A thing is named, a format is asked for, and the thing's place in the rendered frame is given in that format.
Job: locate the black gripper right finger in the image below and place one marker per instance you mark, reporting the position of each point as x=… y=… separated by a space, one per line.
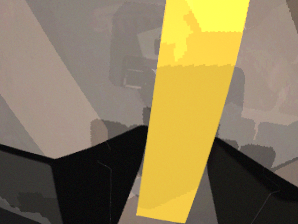
x=244 y=192

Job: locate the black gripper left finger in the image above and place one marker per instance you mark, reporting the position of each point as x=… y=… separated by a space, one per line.
x=90 y=186

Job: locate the yellow bar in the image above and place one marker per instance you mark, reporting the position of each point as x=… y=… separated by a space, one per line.
x=199 y=46

